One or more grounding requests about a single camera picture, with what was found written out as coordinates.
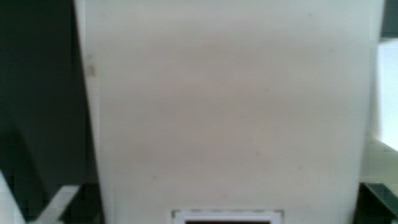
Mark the white cabinet top block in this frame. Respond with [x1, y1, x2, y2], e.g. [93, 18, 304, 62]
[75, 0, 384, 224]

